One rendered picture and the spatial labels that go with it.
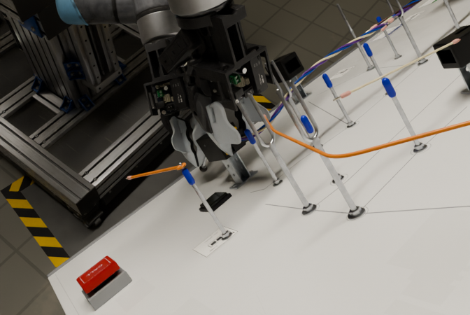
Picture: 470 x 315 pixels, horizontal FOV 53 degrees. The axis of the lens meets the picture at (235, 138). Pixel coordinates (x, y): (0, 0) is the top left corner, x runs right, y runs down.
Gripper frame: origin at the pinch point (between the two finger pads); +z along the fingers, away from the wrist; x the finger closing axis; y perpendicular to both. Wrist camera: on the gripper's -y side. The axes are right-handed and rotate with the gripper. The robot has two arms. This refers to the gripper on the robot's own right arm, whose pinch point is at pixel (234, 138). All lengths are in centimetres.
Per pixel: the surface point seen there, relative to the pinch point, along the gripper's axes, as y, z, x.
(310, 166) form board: 11.1, 2.8, 2.6
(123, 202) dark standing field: -110, 76, 14
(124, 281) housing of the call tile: 0.7, 6.8, -23.2
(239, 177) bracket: -0.5, 6.8, -1.0
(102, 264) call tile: -2.9, 5.4, -23.8
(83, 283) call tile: -1.9, 4.9, -27.0
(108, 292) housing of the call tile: 0.4, 6.7, -25.5
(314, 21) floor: -121, 63, 155
